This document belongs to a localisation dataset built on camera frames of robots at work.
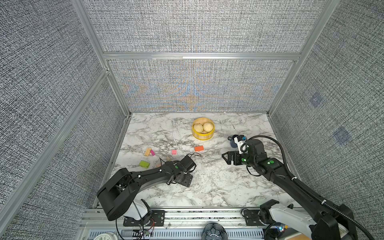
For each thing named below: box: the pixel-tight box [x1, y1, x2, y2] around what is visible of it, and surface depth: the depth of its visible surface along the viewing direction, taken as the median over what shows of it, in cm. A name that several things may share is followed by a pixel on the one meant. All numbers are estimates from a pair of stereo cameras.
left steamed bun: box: [193, 123, 204, 133], surface depth 105 cm
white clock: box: [93, 232, 119, 240], surface depth 67 cm
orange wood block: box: [194, 145, 204, 152], surface depth 102 cm
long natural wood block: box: [144, 147, 152, 157], surface depth 99 cm
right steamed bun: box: [203, 121, 214, 133], surface depth 105 cm
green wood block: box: [139, 160, 151, 168], surface depth 94 cm
